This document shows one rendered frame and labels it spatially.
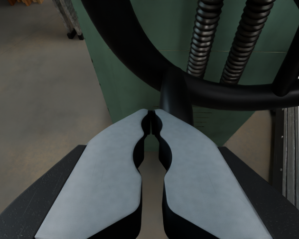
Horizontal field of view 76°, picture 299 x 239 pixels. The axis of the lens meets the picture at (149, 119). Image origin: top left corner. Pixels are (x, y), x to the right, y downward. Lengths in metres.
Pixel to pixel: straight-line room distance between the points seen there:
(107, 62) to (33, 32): 1.20
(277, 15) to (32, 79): 1.16
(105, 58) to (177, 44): 0.15
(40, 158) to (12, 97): 0.40
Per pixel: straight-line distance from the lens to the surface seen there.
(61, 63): 1.30
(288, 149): 0.89
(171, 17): 0.36
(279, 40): 0.44
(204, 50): 0.23
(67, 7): 1.32
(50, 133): 1.04
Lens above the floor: 0.85
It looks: 61 degrees down
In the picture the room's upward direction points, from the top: 2 degrees clockwise
